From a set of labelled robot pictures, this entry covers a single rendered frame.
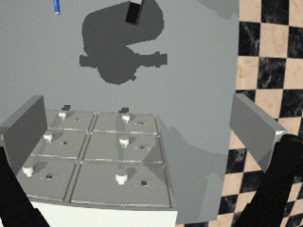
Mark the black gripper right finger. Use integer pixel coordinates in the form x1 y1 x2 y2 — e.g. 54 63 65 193
229 94 303 227

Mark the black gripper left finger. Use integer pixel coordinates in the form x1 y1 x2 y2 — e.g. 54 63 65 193
0 96 50 227

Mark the grey drawer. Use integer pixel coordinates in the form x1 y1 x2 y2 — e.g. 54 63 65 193
45 110 95 131
16 157 76 202
93 113 157 134
84 133 162 164
30 131 87 160
71 162 169 208

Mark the white chest of drawers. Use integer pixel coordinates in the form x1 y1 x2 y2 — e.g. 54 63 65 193
29 112 178 227

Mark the blue battery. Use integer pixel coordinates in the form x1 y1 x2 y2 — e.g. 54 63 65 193
54 0 60 14

